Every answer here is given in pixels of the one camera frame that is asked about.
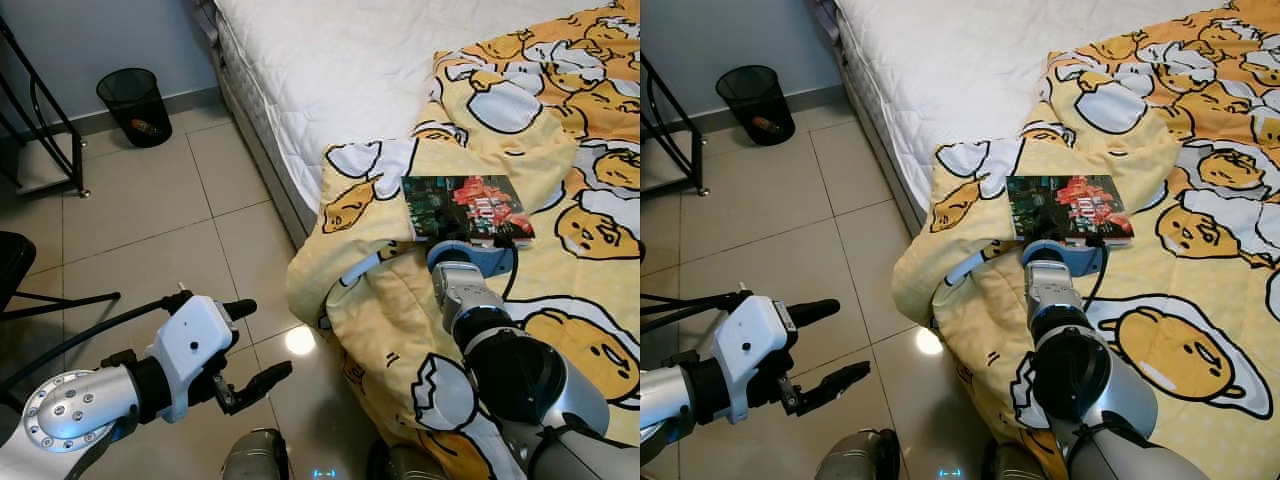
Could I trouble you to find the red green cover book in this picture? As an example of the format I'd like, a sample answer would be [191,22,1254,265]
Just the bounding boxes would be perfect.
[400,174,536,249]
[1005,174,1136,249]

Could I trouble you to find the yellow cartoon egg blanket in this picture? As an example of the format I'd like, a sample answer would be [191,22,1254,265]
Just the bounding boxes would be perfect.
[285,0,641,480]
[892,0,1280,480]

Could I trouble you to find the grey robot left leg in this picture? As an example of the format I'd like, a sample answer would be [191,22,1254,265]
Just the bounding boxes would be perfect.
[815,428,901,480]
[221,428,292,480]

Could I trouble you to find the black metal rack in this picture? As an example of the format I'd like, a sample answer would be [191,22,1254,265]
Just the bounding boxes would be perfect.
[640,50,709,197]
[0,15,89,199]

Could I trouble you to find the white quilted mattress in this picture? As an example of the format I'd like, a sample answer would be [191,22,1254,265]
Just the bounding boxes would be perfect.
[213,0,616,236]
[830,0,1236,236]

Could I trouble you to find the black mesh trash bin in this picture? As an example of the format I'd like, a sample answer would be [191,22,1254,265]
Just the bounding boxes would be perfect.
[96,67,174,150]
[716,65,796,147]

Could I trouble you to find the black chair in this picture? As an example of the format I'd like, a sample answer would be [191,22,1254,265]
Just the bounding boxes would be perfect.
[0,230,123,323]

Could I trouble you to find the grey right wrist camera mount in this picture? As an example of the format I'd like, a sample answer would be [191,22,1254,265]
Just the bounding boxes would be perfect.
[427,240,517,283]
[1022,240,1106,281]

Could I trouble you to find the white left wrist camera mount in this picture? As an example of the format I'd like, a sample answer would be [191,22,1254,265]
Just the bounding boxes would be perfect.
[715,295,798,425]
[148,294,239,423]

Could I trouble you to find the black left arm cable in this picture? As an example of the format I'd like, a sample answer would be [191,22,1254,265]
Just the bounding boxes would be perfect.
[0,290,191,396]
[640,295,751,336]

